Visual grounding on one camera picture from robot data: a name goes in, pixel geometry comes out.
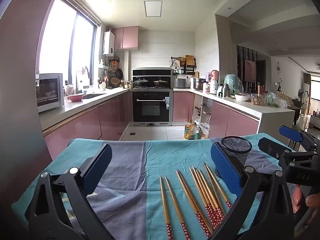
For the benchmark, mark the black wok with lid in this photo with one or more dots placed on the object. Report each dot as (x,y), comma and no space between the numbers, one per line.
(141,82)

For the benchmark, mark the woven basket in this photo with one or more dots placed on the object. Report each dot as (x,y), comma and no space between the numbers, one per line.
(115,81)

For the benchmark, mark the yellow cooking oil bottle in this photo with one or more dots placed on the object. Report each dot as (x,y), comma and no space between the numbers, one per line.
(188,131)

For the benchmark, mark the black mesh utensil holder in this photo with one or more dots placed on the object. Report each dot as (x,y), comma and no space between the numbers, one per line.
(237,146)

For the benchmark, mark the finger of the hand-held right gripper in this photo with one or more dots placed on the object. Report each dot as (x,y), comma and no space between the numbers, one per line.
(272,148)
(291,133)

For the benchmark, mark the hanging frying pan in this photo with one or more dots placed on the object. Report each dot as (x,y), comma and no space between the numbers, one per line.
(119,73)

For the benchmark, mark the white water heater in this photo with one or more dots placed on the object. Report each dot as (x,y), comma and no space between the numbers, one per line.
(109,42)

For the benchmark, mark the black wall rack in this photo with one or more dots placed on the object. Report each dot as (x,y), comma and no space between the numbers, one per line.
(186,69)

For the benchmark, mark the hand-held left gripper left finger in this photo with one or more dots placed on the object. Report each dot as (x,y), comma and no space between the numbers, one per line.
(100,165)

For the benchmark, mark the black built-in oven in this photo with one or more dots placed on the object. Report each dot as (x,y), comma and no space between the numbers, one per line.
(151,107)

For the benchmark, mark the pink base cabinets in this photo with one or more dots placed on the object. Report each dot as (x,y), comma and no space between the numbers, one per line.
(75,130)
(237,122)

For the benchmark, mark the kitchen window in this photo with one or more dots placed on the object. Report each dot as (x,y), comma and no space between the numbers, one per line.
(57,37)

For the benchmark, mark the black range hood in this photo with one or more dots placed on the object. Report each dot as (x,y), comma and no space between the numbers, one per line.
(151,72)

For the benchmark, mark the pink bowl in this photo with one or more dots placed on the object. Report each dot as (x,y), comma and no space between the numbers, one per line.
(75,98)

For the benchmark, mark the white bowl of food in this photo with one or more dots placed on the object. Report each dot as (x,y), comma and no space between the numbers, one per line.
(243,97)

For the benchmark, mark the glass container with food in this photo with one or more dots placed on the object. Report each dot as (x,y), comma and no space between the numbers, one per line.
(258,100)

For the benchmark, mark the steel stock pot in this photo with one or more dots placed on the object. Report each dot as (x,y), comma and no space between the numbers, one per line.
(199,84)

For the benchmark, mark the pink wall cabinet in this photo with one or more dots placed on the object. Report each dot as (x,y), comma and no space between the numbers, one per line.
(127,37)

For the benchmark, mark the pink wall painting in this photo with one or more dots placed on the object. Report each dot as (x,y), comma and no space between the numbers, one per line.
(250,70)

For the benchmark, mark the teal and grey tablecloth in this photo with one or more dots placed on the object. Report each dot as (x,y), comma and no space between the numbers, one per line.
(140,160)

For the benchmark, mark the silver toaster oven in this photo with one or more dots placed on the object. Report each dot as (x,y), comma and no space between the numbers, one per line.
(50,92)

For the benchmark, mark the round wall ornament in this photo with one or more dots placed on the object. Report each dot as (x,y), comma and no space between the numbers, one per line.
(279,66)

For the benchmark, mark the wooden cutting board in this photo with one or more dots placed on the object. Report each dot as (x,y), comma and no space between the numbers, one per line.
(190,60)

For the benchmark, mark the square ceiling light panel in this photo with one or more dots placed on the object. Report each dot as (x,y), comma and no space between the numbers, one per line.
(153,8)

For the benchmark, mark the mint green appliance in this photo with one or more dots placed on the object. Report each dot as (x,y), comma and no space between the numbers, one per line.
(233,85)

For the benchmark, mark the pot with glass lid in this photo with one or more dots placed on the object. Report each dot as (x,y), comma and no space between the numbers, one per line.
(160,82)

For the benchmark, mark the copper coloured jug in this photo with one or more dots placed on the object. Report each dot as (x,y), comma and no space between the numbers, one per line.
(261,90)

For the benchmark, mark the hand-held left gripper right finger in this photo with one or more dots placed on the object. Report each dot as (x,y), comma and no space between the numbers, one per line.
(225,165)

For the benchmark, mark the row of wooden chopsticks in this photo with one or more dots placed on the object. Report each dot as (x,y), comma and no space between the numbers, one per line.
(208,201)

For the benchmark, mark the person's right hand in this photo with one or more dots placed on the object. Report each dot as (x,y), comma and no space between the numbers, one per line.
(297,200)

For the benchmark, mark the white plastic bag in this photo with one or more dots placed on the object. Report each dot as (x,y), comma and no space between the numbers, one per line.
(204,131)

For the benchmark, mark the bag of green vegetables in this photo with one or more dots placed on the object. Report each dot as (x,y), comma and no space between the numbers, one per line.
(275,101)

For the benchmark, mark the steel thermos jug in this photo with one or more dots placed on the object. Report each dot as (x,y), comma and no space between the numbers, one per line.
(226,90)

